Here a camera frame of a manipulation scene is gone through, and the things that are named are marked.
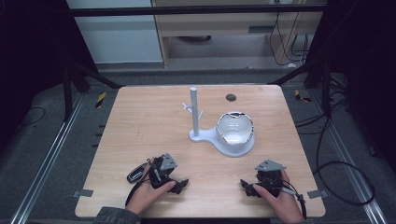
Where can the white stand with pole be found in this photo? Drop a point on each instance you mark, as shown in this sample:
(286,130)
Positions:
(199,134)

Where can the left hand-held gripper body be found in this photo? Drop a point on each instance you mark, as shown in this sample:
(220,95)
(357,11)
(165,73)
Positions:
(159,177)

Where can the person's left hand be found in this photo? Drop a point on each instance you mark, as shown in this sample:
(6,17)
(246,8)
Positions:
(144,196)

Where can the white bowl with silver rim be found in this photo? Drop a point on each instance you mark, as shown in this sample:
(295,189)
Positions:
(234,127)

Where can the aluminium floor rail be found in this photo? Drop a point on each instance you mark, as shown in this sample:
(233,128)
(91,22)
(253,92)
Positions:
(46,161)
(351,174)

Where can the white cabinet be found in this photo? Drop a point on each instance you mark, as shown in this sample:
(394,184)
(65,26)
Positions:
(118,37)

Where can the black and yellow floor tape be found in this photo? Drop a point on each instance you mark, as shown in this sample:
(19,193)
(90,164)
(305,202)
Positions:
(100,100)
(300,96)

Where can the black metal stand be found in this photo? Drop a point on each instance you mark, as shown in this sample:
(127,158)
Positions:
(314,77)
(74,84)

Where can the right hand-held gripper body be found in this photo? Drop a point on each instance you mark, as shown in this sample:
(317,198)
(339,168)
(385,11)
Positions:
(269,180)

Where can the wooden background desk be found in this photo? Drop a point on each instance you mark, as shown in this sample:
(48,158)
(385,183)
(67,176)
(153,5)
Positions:
(218,26)

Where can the grey tape strip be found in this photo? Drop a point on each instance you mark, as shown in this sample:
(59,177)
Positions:
(82,193)
(317,194)

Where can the black car key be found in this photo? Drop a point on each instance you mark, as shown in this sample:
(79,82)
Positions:
(136,174)

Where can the round grey table grommet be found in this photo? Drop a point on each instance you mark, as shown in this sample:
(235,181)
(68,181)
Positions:
(231,97)

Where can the person's right hand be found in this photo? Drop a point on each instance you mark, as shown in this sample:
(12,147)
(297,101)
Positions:
(285,205)

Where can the black horizontal frame bar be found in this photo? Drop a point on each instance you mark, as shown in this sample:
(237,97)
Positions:
(186,10)

